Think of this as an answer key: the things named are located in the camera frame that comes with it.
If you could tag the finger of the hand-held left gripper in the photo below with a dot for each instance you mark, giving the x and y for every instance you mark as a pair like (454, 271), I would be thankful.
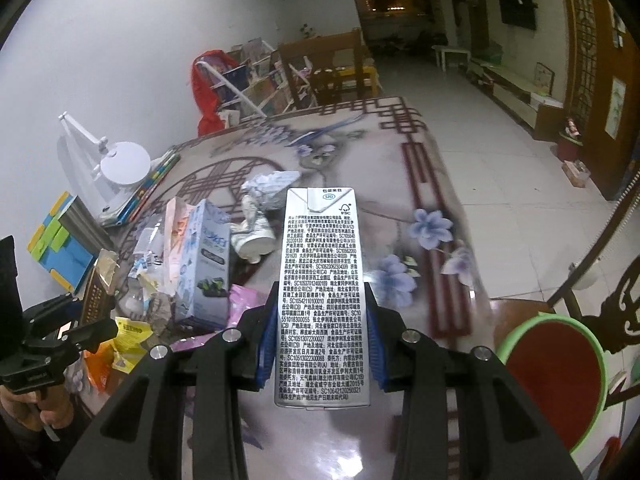
(50, 307)
(87, 337)

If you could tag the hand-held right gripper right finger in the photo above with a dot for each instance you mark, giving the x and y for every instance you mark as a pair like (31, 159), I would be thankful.
(376, 355)

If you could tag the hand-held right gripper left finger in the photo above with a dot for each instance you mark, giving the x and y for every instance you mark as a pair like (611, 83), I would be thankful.
(266, 355)

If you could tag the silver printed drink carton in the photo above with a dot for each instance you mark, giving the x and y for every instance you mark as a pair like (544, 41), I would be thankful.
(320, 285)

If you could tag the pink snack box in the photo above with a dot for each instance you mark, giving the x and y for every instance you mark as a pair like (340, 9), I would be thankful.
(175, 230)

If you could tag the person's left hand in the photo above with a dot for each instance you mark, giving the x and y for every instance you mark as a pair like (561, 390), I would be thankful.
(55, 410)

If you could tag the orange snack wrapper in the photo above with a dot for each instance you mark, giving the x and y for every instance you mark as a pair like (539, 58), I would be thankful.
(100, 372)

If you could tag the yellow snack wrapper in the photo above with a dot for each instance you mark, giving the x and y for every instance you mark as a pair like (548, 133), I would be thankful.
(127, 335)

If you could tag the blue green yellow toy board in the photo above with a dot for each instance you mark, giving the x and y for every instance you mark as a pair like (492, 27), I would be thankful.
(55, 260)

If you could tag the pink plastic wrapper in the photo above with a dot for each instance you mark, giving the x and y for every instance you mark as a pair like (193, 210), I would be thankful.
(240, 305)

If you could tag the brown gold wrapper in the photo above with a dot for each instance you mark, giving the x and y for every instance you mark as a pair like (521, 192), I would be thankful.
(100, 280)

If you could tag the grey metal holder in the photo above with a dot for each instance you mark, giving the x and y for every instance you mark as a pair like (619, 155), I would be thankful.
(87, 222)

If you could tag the blue white drink carton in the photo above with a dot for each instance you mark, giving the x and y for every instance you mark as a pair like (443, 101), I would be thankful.
(205, 270)

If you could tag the crushed white paper cup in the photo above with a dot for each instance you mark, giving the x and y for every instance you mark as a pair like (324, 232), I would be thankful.
(252, 245)

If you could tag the stack of colourful books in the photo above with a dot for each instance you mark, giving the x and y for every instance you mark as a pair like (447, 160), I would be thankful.
(145, 192)

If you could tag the white desk lamp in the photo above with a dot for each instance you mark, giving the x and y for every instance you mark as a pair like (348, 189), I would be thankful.
(125, 160)

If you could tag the crumpled silver foil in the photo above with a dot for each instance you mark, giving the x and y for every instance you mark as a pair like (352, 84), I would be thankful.
(272, 185)

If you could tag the carved wooden chair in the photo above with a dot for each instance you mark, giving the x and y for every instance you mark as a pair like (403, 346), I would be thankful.
(625, 310)

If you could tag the red bag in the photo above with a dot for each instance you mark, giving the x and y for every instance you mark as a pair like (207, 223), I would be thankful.
(207, 105)

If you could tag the white book rack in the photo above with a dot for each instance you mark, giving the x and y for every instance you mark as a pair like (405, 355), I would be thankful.
(260, 90)

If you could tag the cardboard tissue box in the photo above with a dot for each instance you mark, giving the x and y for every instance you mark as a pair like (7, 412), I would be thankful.
(575, 174)

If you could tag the red plant pot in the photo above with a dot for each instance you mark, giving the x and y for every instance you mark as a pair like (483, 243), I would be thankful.
(569, 147)

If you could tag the low television cabinet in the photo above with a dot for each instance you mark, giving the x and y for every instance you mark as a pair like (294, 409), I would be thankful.
(515, 92)

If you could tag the wooden high-back chair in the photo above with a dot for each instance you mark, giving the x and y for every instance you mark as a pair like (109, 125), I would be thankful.
(320, 55)

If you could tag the white stool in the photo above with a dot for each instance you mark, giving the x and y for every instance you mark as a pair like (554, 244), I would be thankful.
(450, 51)

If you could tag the small framed picture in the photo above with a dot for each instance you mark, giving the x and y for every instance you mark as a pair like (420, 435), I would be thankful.
(545, 79)

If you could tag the artificial flower sprig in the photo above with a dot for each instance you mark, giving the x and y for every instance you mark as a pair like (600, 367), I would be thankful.
(310, 31)

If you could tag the wooden lattice partition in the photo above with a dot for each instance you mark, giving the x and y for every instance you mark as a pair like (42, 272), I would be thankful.
(590, 85)

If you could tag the black wall television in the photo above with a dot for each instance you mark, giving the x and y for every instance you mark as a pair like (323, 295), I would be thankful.
(517, 10)

